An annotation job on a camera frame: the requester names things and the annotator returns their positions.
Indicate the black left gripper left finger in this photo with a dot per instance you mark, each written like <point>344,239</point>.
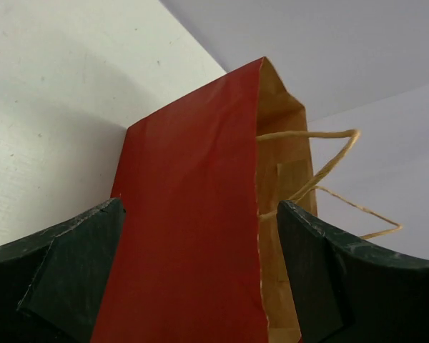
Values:
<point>52,282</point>

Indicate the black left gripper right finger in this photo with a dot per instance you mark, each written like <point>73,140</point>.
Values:
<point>347,289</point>

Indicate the red brown paper bag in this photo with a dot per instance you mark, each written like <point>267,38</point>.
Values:
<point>199,259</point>

